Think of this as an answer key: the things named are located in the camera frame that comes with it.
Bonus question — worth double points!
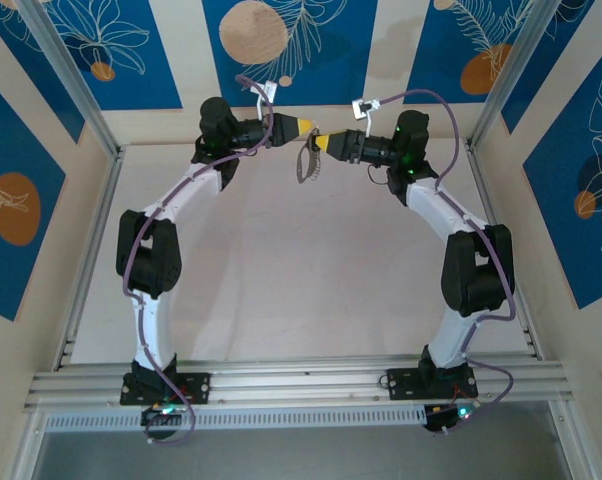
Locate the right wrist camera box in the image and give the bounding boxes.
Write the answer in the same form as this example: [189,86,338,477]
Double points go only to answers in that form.
[350,98,382,137]

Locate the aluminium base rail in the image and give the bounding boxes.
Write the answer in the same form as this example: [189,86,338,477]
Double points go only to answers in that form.
[23,354,575,414]

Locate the black controller board with LED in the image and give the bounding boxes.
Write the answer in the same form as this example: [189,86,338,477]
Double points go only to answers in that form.
[423,402,482,434]
[140,404,187,429]

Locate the aluminium frame post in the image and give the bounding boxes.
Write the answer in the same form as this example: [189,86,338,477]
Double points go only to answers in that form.
[468,0,565,151]
[15,0,125,159]

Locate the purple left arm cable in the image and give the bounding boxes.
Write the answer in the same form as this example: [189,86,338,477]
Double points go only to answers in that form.
[122,74,277,446]

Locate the aluminium side rail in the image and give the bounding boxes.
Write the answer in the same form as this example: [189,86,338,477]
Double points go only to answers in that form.
[464,142,545,361]
[53,147,127,371]

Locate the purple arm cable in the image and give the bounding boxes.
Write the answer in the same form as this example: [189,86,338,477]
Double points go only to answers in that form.
[378,88,517,431]
[122,74,277,446]

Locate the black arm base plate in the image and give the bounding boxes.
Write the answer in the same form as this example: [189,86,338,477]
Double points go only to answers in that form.
[119,372,212,406]
[386,367,480,402]

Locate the grey carabiner keyring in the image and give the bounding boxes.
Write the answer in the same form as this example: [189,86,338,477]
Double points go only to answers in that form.
[294,137,325,185]

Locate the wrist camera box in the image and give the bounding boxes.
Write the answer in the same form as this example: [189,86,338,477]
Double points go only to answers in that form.
[249,81,278,126]
[350,98,382,137]

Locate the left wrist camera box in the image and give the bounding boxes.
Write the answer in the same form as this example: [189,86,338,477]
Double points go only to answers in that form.
[249,81,278,126]

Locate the white slotted cable duct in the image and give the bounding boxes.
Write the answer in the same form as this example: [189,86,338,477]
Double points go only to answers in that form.
[44,404,427,434]

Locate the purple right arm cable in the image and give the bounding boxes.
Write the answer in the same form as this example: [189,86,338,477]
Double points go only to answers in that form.
[378,88,517,431]

